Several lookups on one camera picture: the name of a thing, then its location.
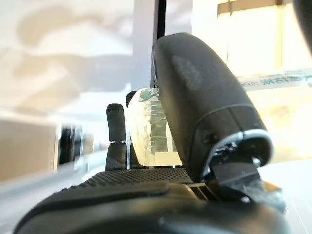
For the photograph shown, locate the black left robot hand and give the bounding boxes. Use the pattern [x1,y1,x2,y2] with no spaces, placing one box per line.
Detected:
[291,0,312,28]

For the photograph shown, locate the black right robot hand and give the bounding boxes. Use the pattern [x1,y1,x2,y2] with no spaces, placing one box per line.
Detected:
[14,31,293,234]

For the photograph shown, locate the window with dark frame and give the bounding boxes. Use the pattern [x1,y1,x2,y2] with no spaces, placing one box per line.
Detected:
[216,0,312,75]

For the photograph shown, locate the stainless steel fridge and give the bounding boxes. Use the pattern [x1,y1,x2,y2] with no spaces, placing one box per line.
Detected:
[0,0,169,186]

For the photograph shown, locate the white fridge enclosure panel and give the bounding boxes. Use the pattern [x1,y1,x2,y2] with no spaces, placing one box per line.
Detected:
[165,0,195,41]

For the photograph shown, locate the clear yellow drink bottle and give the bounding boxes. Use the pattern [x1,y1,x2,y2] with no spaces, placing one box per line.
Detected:
[127,69,312,169]

